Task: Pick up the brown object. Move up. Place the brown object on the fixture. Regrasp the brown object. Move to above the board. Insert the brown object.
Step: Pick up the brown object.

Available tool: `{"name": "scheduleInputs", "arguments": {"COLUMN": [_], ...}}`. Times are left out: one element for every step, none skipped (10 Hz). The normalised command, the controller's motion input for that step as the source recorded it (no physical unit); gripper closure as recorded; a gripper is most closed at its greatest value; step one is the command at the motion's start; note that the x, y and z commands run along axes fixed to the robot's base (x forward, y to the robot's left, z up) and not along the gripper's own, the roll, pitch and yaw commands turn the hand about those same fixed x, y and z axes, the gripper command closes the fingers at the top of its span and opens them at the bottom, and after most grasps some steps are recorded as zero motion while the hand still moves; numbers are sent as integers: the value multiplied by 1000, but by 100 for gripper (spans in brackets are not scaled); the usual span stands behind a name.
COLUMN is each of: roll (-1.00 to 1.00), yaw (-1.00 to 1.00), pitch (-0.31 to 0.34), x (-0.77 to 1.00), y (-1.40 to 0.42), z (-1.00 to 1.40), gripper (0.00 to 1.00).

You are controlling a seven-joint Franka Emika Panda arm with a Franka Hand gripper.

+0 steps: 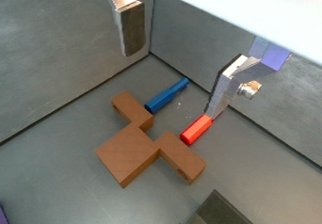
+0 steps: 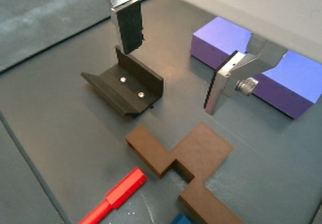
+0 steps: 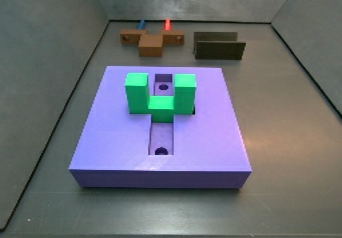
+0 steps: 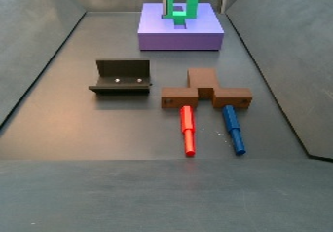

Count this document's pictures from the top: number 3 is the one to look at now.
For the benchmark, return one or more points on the brown T-shaped block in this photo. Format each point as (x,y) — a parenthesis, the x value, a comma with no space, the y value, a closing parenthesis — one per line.
(151,42)

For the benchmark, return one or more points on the green U-shaped block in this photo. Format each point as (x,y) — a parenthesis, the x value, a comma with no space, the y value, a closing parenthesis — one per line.
(173,97)

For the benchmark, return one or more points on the purple base block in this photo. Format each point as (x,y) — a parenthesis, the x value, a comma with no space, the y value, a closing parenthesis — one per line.
(197,153)

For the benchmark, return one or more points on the red peg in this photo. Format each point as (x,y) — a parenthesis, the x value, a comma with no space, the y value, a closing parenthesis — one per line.
(167,24)

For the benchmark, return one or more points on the blue peg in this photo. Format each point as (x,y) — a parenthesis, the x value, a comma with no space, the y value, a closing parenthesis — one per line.
(142,24)

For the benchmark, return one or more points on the black angle bracket fixture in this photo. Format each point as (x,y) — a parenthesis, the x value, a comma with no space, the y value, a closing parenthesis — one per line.
(218,46)

